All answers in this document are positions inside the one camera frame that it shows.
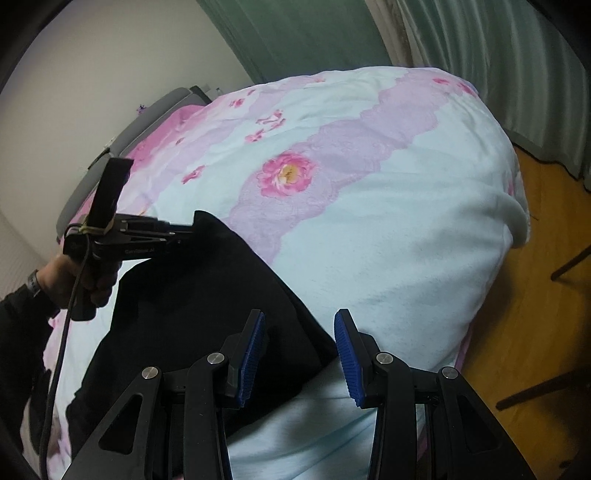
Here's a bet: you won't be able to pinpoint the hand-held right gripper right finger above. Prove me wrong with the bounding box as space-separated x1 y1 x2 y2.
333 308 539 480

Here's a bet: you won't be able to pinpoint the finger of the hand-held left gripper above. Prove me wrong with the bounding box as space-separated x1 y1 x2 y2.
117 233 192 247
115 214 197 234

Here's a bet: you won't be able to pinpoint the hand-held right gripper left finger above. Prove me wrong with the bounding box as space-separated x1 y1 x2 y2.
61 310 269 480

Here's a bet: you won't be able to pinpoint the black pants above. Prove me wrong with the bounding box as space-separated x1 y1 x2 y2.
65 210 339 445

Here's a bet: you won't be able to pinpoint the person's left forearm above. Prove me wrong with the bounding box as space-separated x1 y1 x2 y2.
0 282 62 370

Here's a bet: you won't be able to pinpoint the person's left hand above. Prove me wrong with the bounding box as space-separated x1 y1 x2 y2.
39 253 118 308

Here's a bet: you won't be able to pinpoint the grey padded headboard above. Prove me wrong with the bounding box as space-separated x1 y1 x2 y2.
55 85 214 243

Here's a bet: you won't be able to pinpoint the pink floral blanket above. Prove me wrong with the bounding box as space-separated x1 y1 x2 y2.
28 65 532 480

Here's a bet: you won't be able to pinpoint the black stand leg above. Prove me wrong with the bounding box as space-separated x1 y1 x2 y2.
551 244 591 280
496 369 574 411

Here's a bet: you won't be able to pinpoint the green curtain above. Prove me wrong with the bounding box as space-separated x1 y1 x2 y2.
196 0 408 86

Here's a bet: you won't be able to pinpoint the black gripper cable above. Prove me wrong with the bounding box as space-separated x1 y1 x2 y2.
39 224 93 480

